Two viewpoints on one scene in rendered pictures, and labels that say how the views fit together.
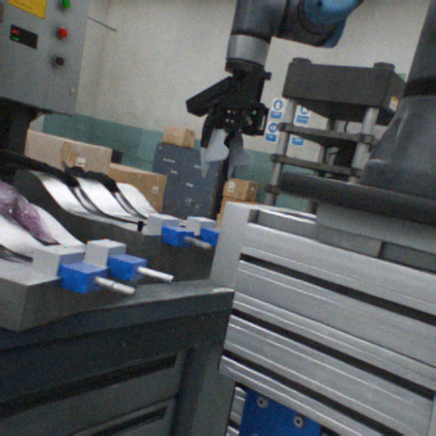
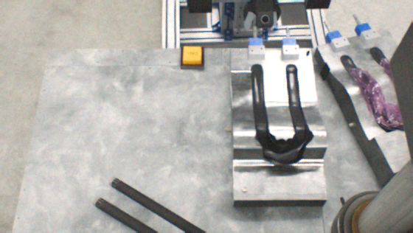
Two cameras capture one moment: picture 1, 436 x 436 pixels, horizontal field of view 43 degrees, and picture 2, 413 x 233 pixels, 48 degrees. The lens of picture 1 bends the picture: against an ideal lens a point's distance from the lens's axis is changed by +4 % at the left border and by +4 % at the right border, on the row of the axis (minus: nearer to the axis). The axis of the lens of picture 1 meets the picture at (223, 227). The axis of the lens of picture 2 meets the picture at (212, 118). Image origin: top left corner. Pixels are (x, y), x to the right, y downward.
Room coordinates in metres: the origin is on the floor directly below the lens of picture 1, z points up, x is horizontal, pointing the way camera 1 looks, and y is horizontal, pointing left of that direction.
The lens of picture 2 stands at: (1.70, 0.69, 2.10)
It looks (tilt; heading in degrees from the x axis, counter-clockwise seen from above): 61 degrees down; 234
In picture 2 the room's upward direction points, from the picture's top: straight up
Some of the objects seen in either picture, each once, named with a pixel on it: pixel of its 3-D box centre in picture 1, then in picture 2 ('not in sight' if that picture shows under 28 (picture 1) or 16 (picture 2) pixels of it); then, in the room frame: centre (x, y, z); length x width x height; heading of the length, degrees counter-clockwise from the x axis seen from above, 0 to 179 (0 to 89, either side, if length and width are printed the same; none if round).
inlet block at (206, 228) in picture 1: (218, 237); (255, 43); (1.02, 0.01, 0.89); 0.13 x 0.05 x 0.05; 54
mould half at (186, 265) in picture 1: (104, 217); (274, 119); (1.15, 0.25, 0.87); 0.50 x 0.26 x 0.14; 54
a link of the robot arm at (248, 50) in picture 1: (247, 55); not in sight; (1.04, 0.02, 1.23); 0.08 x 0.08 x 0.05
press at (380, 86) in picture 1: (338, 185); not in sight; (5.54, -1.04, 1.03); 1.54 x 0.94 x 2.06; 150
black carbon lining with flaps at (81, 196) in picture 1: (109, 196); (279, 107); (1.13, 0.25, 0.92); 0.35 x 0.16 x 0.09; 54
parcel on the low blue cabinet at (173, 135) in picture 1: (179, 136); not in sight; (8.47, 0.96, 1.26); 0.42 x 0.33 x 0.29; 60
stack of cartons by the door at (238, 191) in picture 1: (248, 210); not in sight; (7.84, -0.31, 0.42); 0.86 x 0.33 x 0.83; 60
